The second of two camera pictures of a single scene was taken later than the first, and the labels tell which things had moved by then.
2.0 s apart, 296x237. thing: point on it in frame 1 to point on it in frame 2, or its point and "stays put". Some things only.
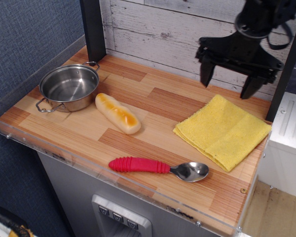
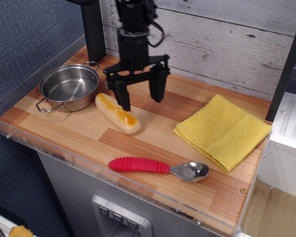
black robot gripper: (235, 53) to (133, 49)
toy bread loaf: (125, 119) stays put
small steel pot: (71, 87) stays put
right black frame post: (288, 66) stays put
